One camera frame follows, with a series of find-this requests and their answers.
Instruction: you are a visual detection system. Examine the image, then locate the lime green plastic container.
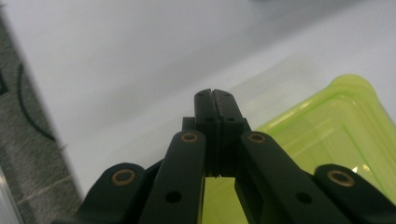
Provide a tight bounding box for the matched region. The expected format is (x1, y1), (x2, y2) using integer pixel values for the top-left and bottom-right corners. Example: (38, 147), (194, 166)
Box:
(197, 73), (396, 224)

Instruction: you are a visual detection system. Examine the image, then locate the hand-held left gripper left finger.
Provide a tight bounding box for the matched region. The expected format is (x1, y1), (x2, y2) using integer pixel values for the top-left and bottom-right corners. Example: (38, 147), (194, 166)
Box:
(181, 89), (219, 175)

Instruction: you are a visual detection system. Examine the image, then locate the black cable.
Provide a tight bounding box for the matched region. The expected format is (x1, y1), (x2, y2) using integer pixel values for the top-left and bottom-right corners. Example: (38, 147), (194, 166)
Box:
(16, 63), (58, 142)

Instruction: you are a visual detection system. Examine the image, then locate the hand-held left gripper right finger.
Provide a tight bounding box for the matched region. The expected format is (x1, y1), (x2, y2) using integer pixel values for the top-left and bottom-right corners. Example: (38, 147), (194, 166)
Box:
(212, 89), (252, 176)

